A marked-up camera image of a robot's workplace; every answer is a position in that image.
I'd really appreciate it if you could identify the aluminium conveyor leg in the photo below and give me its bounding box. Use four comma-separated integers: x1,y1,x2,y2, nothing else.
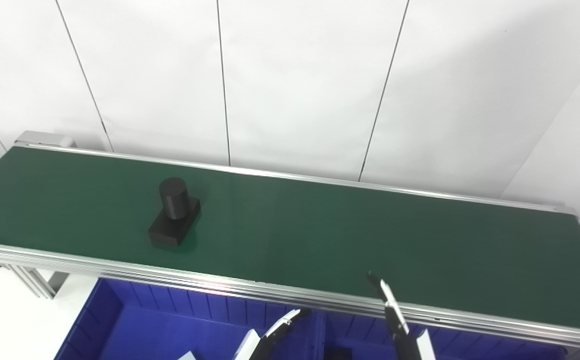
0,264,68,300

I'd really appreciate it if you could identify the blue plastic bin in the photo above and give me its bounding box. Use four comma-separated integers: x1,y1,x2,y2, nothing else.
320,310,570,360
55,278,326,360

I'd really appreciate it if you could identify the green conveyor belt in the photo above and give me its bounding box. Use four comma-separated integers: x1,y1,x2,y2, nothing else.
0,146,580,333
0,142,580,354

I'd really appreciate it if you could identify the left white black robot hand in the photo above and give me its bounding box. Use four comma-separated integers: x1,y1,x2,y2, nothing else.
234,308,312,360

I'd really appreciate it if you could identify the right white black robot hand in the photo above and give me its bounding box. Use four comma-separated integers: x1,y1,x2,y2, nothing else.
367,271,437,360

